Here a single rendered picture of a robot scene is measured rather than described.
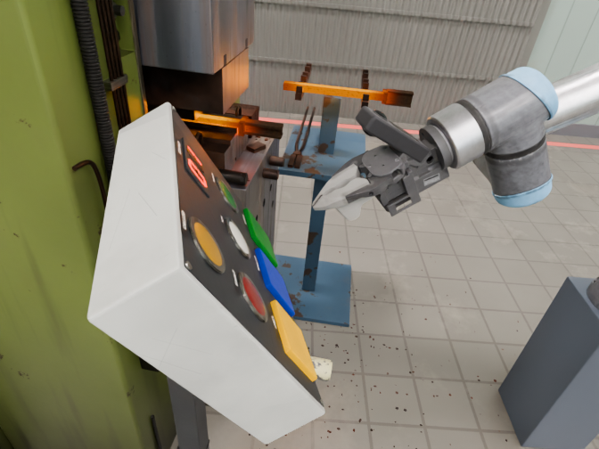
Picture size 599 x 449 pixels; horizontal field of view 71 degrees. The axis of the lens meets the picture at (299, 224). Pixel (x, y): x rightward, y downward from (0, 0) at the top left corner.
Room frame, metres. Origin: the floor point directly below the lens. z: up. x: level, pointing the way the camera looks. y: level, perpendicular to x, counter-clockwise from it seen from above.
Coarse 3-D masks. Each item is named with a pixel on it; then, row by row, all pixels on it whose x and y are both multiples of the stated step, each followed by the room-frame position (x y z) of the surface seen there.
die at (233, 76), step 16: (240, 64) 0.97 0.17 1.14; (144, 80) 0.86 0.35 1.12; (160, 80) 0.85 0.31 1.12; (176, 80) 0.85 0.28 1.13; (192, 80) 0.85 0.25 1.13; (208, 80) 0.84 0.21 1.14; (224, 80) 0.85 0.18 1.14; (240, 80) 0.97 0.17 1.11; (160, 96) 0.85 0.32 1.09; (176, 96) 0.85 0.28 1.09; (192, 96) 0.85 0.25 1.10; (208, 96) 0.84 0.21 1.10; (224, 96) 0.85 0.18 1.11; (224, 112) 0.84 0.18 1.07
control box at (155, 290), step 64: (128, 128) 0.50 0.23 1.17; (128, 192) 0.34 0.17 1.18; (192, 192) 0.36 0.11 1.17; (128, 256) 0.25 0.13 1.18; (192, 256) 0.25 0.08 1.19; (256, 256) 0.43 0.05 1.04; (128, 320) 0.20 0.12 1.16; (192, 320) 0.22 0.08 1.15; (256, 320) 0.27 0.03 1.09; (192, 384) 0.22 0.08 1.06; (256, 384) 0.23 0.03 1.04
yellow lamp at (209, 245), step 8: (200, 224) 0.30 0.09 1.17; (200, 232) 0.29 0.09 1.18; (208, 232) 0.31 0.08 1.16; (200, 240) 0.28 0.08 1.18; (208, 240) 0.29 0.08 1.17; (208, 248) 0.28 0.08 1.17; (216, 248) 0.30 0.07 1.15; (208, 256) 0.27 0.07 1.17; (216, 256) 0.28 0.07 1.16; (216, 264) 0.27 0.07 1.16
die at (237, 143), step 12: (192, 120) 0.96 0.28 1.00; (192, 132) 0.91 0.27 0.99; (204, 132) 0.92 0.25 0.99; (216, 132) 0.93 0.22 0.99; (228, 132) 0.93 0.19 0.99; (204, 144) 0.87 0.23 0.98; (216, 144) 0.88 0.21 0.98; (228, 144) 0.88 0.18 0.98; (240, 144) 0.96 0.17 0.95; (216, 156) 0.84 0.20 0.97; (228, 156) 0.87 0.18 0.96; (228, 168) 0.87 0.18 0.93
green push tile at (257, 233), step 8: (248, 216) 0.51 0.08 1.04; (248, 224) 0.50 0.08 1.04; (256, 224) 0.52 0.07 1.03; (256, 232) 0.49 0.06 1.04; (264, 232) 0.54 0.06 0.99; (256, 240) 0.47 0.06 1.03; (264, 240) 0.50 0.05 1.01; (264, 248) 0.47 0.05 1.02; (272, 248) 0.52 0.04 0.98; (272, 256) 0.48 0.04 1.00; (272, 264) 0.48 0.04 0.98
